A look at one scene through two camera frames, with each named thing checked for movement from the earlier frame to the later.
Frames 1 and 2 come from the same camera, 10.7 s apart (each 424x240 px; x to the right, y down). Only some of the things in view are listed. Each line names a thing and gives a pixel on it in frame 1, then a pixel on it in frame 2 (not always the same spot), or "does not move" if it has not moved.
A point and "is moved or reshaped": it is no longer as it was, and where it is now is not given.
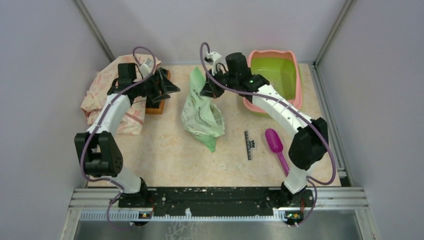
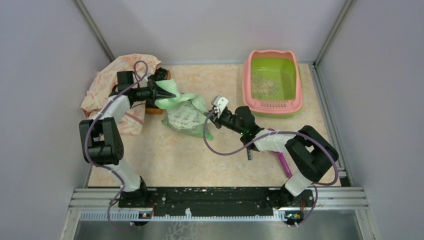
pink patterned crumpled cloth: [98, 88] does not move
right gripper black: [209, 89] to [213, 115]
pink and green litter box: [280, 69] does not move
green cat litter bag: [200, 114] is moved or reshaped
